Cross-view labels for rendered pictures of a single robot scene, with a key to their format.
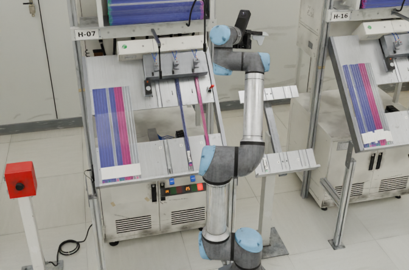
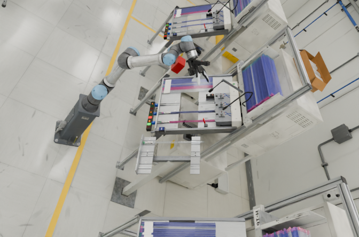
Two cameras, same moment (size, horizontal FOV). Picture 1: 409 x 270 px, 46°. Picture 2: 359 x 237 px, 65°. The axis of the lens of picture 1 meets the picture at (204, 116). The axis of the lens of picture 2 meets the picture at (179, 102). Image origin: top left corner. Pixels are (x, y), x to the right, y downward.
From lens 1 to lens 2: 2.42 m
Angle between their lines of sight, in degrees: 61
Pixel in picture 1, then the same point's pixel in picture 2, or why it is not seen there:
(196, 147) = (171, 117)
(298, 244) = (114, 212)
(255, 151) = (123, 57)
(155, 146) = (176, 100)
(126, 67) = (225, 91)
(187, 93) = (205, 115)
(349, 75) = (205, 226)
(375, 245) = not seen: outside the picture
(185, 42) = (235, 110)
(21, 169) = (180, 60)
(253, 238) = (98, 90)
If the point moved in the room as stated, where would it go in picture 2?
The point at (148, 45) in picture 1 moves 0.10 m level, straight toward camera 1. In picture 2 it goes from (234, 93) to (225, 87)
